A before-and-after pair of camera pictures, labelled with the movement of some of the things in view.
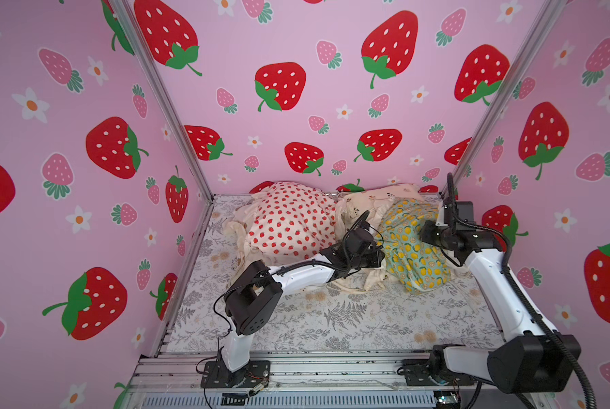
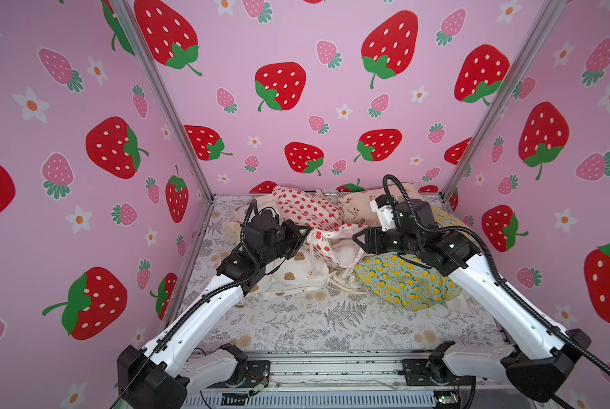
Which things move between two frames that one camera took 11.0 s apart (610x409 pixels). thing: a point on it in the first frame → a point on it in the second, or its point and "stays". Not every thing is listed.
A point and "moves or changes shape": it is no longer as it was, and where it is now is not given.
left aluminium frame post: (127, 17) stays
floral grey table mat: (315, 317) stays
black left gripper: (374, 252) → (288, 232)
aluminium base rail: (301, 381) stays
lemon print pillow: (414, 264) moves or changes shape
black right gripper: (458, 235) → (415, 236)
